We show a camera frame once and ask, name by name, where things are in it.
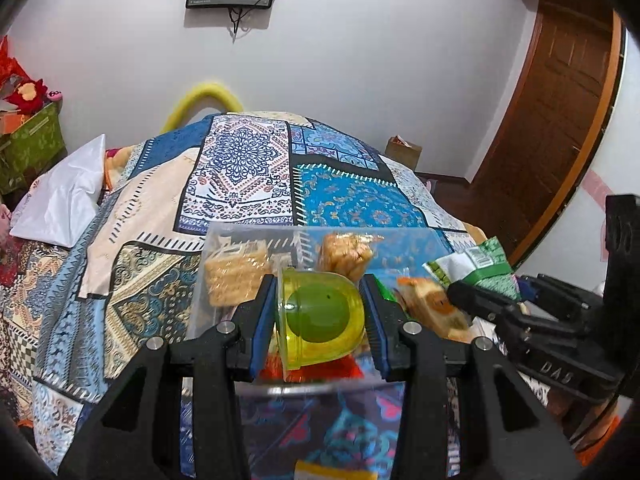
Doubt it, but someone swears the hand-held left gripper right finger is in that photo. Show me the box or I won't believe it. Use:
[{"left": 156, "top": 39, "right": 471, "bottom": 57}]
[{"left": 359, "top": 274, "right": 583, "bottom": 480}]

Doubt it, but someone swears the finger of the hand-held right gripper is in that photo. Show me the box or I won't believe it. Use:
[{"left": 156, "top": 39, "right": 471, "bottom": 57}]
[
  {"left": 446, "top": 281, "right": 523, "bottom": 324},
  {"left": 520, "top": 274, "right": 597, "bottom": 322}
]

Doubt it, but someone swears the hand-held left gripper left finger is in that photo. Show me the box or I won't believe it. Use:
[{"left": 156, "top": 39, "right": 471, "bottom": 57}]
[{"left": 59, "top": 274, "right": 278, "bottom": 480}]

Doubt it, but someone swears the bright green small packet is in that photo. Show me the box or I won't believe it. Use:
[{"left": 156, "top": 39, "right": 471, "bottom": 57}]
[{"left": 376, "top": 280, "right": 403, "bottom": 306}]

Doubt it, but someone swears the green and white snack packet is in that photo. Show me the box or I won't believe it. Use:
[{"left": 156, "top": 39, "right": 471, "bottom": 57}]
[{"left": 422, "top": 236, "right": 516, "bottom": 301}]

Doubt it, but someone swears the long red snack packet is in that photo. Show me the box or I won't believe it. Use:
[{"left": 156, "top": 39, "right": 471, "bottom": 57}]
[{"left": 327, "top": 355, "right": 363, "bottom": 382}]

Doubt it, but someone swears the orange label pastry packet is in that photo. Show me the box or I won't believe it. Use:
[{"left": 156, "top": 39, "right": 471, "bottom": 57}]
[{"left": 397, "top": 276, "right": 473, "bottom": 343}]

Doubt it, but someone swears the yellow green jelly cup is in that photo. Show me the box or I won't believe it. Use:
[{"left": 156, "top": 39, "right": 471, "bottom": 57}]
[{"left": 274, "top": 266, "right": 367, "bottom": 372}]

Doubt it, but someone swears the layered wafer cake packet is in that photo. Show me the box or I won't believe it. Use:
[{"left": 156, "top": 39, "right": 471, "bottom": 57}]
[{"left": 204, "top": 242, "right": 275, "bottom": 308}]

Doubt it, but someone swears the golden fried snack packet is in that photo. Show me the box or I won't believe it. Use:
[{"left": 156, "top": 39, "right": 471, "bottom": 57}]
[{"left": 316, "top": 231, "right": 383, "bottom": 283}]

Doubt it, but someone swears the clear plastic storage container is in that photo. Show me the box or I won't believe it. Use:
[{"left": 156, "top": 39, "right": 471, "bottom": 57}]
[{"left": 182, "top": 222, "right": 473, "bottom": 480}]

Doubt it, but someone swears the small yellow snack packet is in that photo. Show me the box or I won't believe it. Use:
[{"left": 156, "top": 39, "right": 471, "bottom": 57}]
[{"left": 295, "top": 461, "right": 376, "bottom": 480}]

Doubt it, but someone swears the white sliding door with hearts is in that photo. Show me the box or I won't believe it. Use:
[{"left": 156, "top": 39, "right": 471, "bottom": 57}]
[{"left": 520, "top": 25, "right": 640, "bottom": 301}]

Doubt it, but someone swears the patchwork printed blanket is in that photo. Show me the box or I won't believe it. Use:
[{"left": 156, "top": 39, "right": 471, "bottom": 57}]
[{"left": 0, "top": 110, "right": 501, "bottom": 480}]

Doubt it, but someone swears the brown wooden door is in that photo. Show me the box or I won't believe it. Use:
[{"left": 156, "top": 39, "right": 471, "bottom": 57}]
[{"left": 470, "top": 2, "right": 617, "bottom": 266}]

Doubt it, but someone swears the cardboard box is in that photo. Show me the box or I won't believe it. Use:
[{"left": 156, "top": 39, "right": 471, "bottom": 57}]
[{"left": 384, "top": 135, "right": 423, "bottom": 168}]

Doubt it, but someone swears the orange floral cloth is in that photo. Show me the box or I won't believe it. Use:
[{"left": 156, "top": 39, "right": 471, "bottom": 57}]
[{"left": 102, "top": 147, "right": 146, "bottom": 193}]

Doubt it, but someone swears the white pillow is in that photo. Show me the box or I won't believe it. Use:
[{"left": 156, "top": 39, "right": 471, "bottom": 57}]
[{"left": 10, "top": 134, "right": 107, "bottom": 247}]

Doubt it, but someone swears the green patterned storage box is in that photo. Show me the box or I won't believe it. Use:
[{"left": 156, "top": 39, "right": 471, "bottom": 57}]
[{"left": 0, "top": 100, "right": 67, "bottom": 196}]

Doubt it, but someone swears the black monitor cable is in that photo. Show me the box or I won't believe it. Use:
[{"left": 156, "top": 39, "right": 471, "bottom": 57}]
[{"left": 227, "top": 6, "right": 251, "bottom": 41}]

